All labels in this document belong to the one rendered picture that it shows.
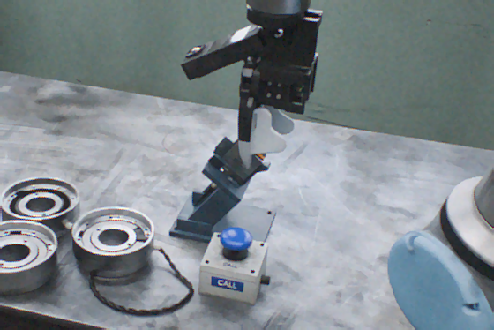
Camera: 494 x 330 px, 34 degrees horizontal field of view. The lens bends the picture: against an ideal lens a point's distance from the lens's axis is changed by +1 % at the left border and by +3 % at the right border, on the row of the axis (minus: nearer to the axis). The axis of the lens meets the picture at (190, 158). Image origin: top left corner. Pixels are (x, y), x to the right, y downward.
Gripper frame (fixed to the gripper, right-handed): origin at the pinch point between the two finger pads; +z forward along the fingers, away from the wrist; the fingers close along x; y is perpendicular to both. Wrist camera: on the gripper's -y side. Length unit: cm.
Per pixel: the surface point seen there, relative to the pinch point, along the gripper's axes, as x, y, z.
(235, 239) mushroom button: -13.1, 2.1, 4.5
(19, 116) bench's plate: 18.9, -43.7, 12.0
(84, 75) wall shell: 148, -90, 66
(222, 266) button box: -15.0, 1.3, 7.4
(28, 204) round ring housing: -8.0, -28.1, 9.7
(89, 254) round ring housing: -17.1, -15.1, 8.4
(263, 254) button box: -10.9, 5.3, 7.4
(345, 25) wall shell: 149, -2, 35
